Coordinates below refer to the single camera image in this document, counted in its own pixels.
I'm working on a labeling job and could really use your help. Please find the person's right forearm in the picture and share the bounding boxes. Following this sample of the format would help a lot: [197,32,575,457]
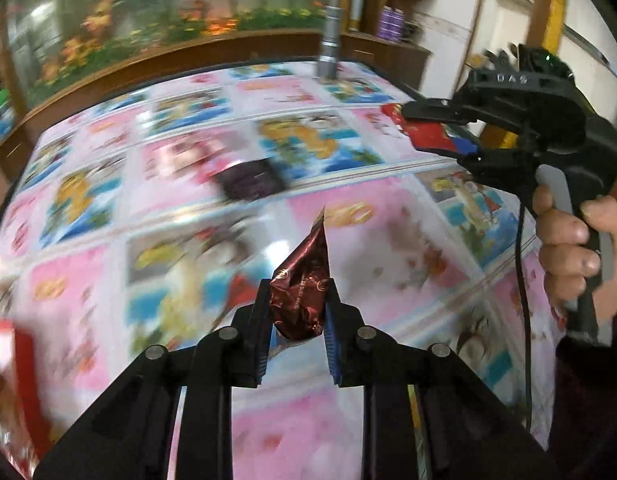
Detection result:
[546,310,617,480]

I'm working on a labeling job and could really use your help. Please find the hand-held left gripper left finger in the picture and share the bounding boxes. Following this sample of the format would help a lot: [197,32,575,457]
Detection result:
[33,279,274,480]

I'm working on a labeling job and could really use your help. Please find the wooden headboard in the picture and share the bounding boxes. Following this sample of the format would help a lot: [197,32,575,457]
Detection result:
[0,27,434,173]

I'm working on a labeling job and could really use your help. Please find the person's right hand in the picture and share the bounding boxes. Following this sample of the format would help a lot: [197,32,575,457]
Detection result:
[531,182,617,321]

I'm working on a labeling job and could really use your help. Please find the wooden side shelf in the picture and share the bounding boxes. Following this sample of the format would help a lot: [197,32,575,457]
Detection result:
[339,0,435,92]

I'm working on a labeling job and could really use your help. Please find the red snack packet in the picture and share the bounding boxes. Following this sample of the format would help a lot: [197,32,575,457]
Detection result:
[381,102,482,160]

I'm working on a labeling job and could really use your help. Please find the grey metal pole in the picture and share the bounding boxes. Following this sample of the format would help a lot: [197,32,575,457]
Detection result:
[313,0,345,82]

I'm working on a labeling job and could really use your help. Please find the flower wall mural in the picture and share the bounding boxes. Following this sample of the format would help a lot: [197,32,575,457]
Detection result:
[0,0,360,107]

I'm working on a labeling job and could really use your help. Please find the red box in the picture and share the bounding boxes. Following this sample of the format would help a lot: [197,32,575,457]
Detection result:
[0,319,55,463]

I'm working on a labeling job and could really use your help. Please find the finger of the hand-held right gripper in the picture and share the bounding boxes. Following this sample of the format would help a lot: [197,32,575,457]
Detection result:
[441,129,489,162]
[401,99,477,125]

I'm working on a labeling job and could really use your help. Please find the yellow door frame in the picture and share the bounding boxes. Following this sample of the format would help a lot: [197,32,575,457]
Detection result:
[531,0,572,57]

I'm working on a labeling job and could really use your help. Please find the maroon snack packet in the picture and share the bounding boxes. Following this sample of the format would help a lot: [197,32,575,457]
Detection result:
[268,206,335,342]

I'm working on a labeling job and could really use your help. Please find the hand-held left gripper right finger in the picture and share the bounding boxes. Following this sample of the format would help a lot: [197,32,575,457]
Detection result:
[323,279,564,480]

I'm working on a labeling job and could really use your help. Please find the dark purple snack packet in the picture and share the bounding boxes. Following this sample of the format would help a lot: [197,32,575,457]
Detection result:
[219,159,284,202]

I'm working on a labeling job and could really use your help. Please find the black cable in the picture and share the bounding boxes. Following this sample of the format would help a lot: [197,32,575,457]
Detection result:
[513,195,537,417]

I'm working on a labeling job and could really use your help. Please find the printed blanket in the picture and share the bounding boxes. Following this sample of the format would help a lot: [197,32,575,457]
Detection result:
[0,60,579,480]

